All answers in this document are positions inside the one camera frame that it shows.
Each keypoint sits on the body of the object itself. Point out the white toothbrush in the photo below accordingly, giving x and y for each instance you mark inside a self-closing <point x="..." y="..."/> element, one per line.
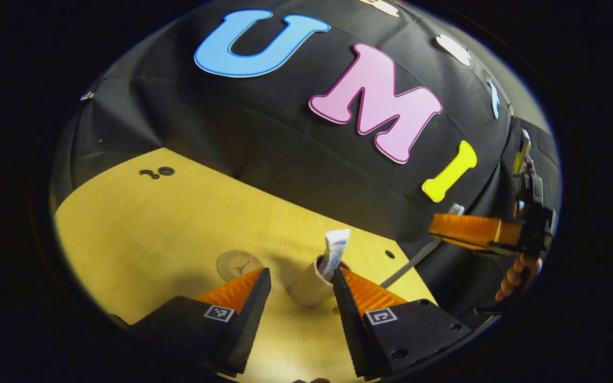
<point x="410" y="261"/>

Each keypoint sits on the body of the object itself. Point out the black backdrop cloth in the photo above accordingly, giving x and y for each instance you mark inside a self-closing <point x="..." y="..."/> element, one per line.
<point x="232" y="122"/>

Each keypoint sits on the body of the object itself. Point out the round cork coaster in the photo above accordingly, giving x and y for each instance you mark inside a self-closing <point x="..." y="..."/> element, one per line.
<point x="234" y="263"/>

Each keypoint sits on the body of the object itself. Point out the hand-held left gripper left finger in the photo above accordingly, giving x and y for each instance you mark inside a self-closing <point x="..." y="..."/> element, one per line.
<point x="250" y="319"/>

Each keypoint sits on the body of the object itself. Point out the wooden desktop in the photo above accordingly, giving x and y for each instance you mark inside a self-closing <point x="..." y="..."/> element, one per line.
<point x="152" y="223"/>

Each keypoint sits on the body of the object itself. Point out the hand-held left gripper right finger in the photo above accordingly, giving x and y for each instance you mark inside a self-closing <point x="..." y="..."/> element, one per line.
<point x="351" y="330"/>

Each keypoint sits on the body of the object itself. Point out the white toothpaste tube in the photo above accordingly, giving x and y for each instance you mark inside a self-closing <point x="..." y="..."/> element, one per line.
<point x="336" y="247"/>

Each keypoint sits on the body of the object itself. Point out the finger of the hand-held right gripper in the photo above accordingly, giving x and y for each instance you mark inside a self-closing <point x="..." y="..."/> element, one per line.
<point x="466" y="230"/>

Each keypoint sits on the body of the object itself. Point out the silver metal clip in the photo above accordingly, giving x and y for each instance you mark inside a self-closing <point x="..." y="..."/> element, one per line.
<point x="87" y="96"/>

